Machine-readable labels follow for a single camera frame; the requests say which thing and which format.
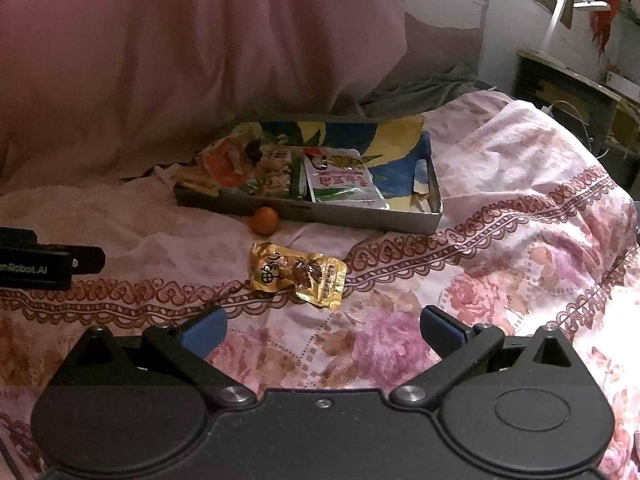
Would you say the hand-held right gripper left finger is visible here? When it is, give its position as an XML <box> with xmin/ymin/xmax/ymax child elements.
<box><xmin>50</xmin><ymin>305</ymin><xmax>258</xmax><ymax>408</ymax></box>

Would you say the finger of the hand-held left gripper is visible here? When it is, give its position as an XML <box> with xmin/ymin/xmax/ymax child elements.
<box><xmin>69</xmin><ymin>245</ymin><xmax>106</xmax><ymax>276</ymax></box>

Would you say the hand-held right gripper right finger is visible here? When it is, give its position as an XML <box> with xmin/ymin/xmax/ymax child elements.
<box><xmin>389</xmin><ymin>304</ymin><xmax>586</xmax><ymax>408</ymax></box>

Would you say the golden snack packet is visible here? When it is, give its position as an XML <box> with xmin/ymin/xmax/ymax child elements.
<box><xmin>249</xmin><ymin>241</ymin><xmax>349</xmax><ymax>309</ymax></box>

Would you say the grey tray with dinosaur print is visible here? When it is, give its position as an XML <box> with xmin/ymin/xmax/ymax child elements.
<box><xmin>172</xmin><ymin>116</ymin><xmax>444</xmax><ymax>236</ymax></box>

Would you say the clear rice cracker packet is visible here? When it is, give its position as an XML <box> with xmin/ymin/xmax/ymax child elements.
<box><xmin>175</xmin><ymin>164</ymin><xmax>222</xmax><ymax>197</ymax></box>

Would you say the orange snack bag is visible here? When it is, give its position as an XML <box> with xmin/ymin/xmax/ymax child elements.
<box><xmin>201</xmin><ymin>136</ymin><xmax>262</xmax><ymax>192</ymax></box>

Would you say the clear peanut packet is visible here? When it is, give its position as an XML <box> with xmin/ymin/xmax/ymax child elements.
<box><xmin>254</xmin><ymin>146</ymin><xmax>297</xmax><ymax>199</ymax></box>

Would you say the white and green snack pouch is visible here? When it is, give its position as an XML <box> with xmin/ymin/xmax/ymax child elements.
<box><xmin>303</xmin><ymin>147</ymin><xmax>391</xmax><ymax>210</ymax></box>

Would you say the green snack stick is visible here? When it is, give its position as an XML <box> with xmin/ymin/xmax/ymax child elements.
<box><xmin>289</xmin><ymin>151</ymin><xmax>309</xmax><ymax>202</ymax></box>

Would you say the floral blanket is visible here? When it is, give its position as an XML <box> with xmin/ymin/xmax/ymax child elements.
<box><xmin>0</xmin><ymin>91</ymin><xmax>640</xmax><ymax>480</ymax></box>

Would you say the small orange tangerine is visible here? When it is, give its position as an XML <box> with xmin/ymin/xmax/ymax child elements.
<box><xmin>250</xmin><ymin>206</ymin><xmax>280</xmax><ymax>235</ymax></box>

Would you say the pink sheet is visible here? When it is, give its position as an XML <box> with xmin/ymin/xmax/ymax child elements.
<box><xmin>0</xmin><ymin>0</ymin><xmax>408</xmax><ymax>196</ymax></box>

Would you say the grey cloth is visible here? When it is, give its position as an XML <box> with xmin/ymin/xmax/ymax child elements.
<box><xmin>357</xmin><ymin>61</ymin><xmax>483</xmax><ymax>120</ymax></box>

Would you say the dark wooden desk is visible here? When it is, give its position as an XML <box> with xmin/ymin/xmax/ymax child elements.
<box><xmin>514</xmin><ymin>49</ymin><xmax>640</xmax><ymax>163</ymax></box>

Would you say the white box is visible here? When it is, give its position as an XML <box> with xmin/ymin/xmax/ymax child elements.
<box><xmin>604</xmin><ymin>72</ymin><xmax>632</xmax><ymax>95</ymax></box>

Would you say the red hanging ornament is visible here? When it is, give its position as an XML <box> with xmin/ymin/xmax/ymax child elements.
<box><xmin>587</xmin><ymin>0</ymin><xmax>628</xmax><ymax>53</ymax></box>

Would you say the thin wire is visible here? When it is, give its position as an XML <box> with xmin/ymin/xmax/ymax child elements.
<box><xmin>544</xmin><ymin>100</ymin><xmax>598</xmax><ymax>157</ymax></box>

